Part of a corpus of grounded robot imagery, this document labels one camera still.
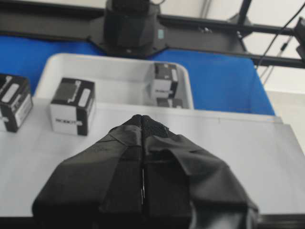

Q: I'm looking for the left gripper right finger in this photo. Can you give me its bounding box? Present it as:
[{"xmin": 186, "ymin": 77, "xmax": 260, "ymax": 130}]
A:
[{"xmin": 142, "ymin": 115, "xmax": 259, "ymax": 229}]

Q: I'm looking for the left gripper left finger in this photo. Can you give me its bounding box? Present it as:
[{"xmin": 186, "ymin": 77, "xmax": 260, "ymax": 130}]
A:
[{"xmin": 32, "ymin": 115, "xmax": 142, "ymax": 229}]

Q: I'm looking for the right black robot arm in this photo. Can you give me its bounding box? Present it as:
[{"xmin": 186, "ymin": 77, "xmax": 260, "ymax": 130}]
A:
[{"xmin": 103, "ymin": 0, "xmax": 164, "ymax": 56}]

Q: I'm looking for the white base board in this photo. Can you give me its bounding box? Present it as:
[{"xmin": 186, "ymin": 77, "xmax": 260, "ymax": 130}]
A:
[{"xmin": 0, "ymin": 95, "xmax": 305, "ymax": 218}]

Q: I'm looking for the black box tray bottom right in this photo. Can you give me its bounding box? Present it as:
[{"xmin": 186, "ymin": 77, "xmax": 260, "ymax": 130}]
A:
[{"xmin": 156, "ymin": 98, "xmax": 183, "ymax": 109}]

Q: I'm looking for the black box tray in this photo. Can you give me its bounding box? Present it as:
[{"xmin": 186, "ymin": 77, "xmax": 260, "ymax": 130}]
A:
[
  {"xmin": 156, "ymin": 98, "xmax": 183, "ymax": 109},
  {"xmin": 150, "ymin": 62, "xmax": 179, "ymax": 98}
]

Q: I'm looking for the white plastic tray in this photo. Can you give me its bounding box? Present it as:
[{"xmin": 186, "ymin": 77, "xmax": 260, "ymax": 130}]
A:
[{"xmin": 34, "ymin": 53, "xmax": 194, "ymax": 109}]

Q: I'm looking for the black box tray bottom left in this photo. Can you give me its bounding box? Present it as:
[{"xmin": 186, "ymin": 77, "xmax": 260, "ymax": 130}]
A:
[{"xmin": 150, "ymin": 62, "xmax": 179, "ymax": 98}]

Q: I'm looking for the blue table cloth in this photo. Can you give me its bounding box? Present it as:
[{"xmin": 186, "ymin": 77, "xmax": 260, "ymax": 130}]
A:
[{"xmin": 0, "ymin": 36, "xmax": 275, "ymax": 115}]

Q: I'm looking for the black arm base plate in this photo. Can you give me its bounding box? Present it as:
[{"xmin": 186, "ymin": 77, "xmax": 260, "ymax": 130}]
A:
[{"xmin": 87, "ymin": 15, "xmax": 246, "ymax": 58}]

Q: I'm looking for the black aluminium frame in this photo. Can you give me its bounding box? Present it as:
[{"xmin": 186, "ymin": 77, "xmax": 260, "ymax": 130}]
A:
[{"xmin": 0, "ymin": 0, "xmax": 305, "ymax": 68}]

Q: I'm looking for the black cable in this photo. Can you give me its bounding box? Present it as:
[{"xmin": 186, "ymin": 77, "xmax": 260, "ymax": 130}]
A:
[{"xmin": 256, "ymin": 14, "xmax": 301, "ymax": 79}]

